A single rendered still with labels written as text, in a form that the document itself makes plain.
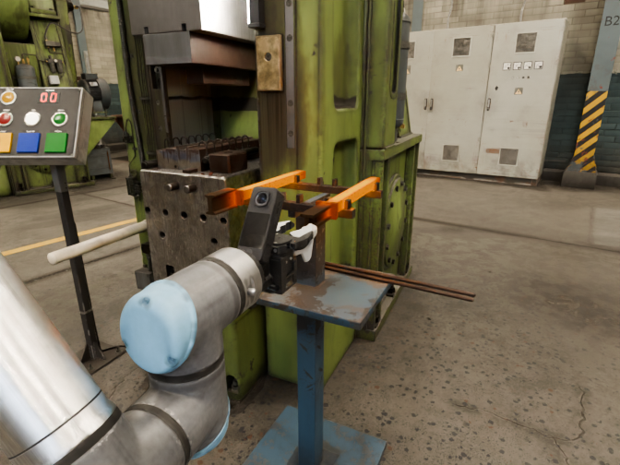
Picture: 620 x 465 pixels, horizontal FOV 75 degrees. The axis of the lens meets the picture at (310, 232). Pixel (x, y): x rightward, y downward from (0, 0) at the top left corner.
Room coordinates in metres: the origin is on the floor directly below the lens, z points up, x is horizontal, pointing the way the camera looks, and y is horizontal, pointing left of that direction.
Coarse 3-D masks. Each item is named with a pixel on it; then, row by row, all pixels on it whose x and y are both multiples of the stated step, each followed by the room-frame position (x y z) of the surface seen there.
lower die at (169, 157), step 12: (204, 144) 1.52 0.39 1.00; (216, 144) 1.59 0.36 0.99; (228, 144) 1.59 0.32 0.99; (240, 144) 1.65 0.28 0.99; (252, 144) 1.73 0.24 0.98; (168, 156) 1.48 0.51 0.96; (180, 156) 1.46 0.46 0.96; (192, 156) 1.44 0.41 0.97; (204, 156) 1.44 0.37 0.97; (252, 156) 1.73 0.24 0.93; (168, 168) 1.48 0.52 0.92; (180, 168) 1.46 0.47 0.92; (204, 168) 1.44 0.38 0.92
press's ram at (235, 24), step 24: (144, 0) 1.49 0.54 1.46; (168, 0) 1.45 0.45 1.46; (192, 0) 1.41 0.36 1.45; (216, 0) 1.48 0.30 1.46; (240, 0) 1.61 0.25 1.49; (144, 24) 1.50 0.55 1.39; (168, 24) 1.46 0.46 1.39; (192, 24) 1.42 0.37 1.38; (216, 24) 1.47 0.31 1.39; (240, 24) 1.60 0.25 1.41
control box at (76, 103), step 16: (0, 96) 1.59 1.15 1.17; (16, 96) 1.58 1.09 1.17; (32, 96) 1.59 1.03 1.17; (48, 96) 1.58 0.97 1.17; (64, 96) 1.59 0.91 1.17; (80, 96) 1.59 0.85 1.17; (0, 112) 1.55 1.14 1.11; (16, 112) 1.55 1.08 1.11; (32, 112) 1.55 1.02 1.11; (48, 112) 1.55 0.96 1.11; (64, 112) 1.56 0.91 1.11; (80, 112) 1.56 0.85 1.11; (0, 128) 1.52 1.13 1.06; (16, 128) 1.52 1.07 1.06; (32, 128) 1.52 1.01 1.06; (48, 128) 1.52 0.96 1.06; (64, 128) 1.52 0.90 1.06; (80, 128) 1.54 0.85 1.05; (16, 144) 1.49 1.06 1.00; (80, 144) 1.52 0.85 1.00; (0, 160) 1.49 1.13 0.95; (16, 160) 1.49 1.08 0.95; (32, 160) 1.49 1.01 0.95; (48, 160) 1.49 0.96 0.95; (64, 160) 1.49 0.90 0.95; (80, 160) 1.51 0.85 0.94
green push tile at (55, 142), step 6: (48, 138) 1.49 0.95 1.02; (54, 138) 1.49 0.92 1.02; (60, 138) 1.49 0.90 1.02; (66, 138) 1.50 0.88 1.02; (48, 144) 1.48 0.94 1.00; (54, 144) 1.48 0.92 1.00; (60, 144) 1.48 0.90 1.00; (66, 144) 1.49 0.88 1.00; (48, 150) 1.47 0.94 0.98; (54, 150) 1.47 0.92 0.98; (60, 150) 1.47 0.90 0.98
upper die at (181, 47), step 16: (176, 32) 1.44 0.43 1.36; (192, 32) 1.44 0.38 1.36; (144, 48) 1.50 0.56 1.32; (160, 48) 1.48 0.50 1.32; (176, 48) 1.45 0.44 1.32; (192, 48) 1.43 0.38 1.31; (208, 48) 1.50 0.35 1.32; (224, 48) 1.59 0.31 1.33; (240, 48) 1.68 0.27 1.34; (160, 64) 1.48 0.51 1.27; (176, 64) 1.47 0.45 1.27; (192, 64) 1.47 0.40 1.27; (208, 64) 1.50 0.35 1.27; (224, 64) 1.59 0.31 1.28; (240, 64) 1.68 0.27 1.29
